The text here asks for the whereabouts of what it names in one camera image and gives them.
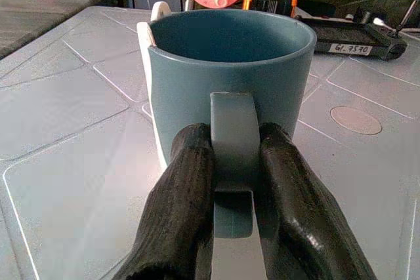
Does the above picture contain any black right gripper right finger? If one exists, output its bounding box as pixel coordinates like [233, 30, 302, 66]
[259, 122, 378, 280]

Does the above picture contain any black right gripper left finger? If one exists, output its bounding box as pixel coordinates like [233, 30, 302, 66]
[112, 122, 217, 280]

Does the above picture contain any blue ceramic mug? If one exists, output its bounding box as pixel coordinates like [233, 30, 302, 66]
[146, 9, 318, 239]

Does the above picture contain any black labelled tray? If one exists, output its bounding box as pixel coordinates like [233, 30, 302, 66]
[294, 9, 408, 62]

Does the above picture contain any dark grey counter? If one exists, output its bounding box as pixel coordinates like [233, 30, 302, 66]
[0, 0, 127, 60]

